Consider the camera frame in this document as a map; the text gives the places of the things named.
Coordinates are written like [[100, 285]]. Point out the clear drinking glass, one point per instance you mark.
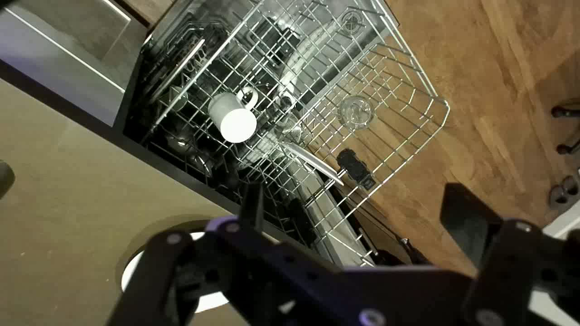
[[355, 113]]

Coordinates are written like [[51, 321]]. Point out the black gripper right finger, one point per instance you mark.
[[513, 259]]

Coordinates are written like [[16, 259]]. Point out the white mug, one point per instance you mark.
[[232, 114]]

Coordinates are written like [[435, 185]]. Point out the open dishwasher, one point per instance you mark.
[[295, 55]]

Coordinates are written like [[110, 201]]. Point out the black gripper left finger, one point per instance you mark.
[[181, 272]]

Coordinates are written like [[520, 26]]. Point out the wire dishwasher rack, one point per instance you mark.
[[408, 113]]

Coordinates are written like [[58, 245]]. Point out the white plate stack on counter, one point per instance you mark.
[[168, 272]]

